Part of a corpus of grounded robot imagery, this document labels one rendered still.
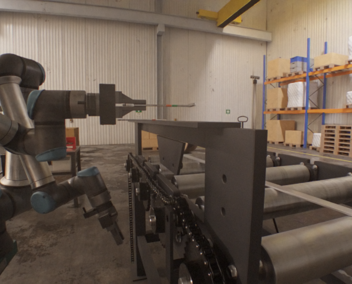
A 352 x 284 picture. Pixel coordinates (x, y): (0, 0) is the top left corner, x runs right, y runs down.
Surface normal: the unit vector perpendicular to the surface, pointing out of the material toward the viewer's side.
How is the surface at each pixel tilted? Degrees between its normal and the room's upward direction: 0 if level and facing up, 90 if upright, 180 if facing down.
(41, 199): 94
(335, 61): 90
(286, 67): 90
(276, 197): 53
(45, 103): 87
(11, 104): 78
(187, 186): 65
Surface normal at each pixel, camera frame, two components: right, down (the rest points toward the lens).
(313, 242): 0.16, -0.80
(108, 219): 0.09, -0.01
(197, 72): 0.31, 0.10
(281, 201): 0.28, -0.34
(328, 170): -0.95, 0.03
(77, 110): 0.29, 0.55
